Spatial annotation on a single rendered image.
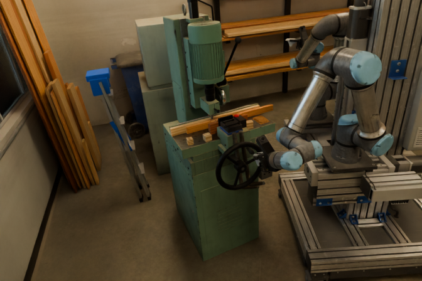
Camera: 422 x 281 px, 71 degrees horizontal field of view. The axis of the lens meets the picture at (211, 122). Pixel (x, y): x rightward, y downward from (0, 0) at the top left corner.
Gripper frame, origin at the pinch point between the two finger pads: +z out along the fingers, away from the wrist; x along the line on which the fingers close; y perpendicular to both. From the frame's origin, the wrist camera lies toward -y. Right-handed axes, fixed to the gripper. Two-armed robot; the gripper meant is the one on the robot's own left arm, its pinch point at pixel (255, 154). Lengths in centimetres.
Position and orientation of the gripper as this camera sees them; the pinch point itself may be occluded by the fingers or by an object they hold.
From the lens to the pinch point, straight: 152.5
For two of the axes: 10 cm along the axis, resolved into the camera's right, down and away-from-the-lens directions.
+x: 9.1, -3.1, 2.8
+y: 3.2, 9.5, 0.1
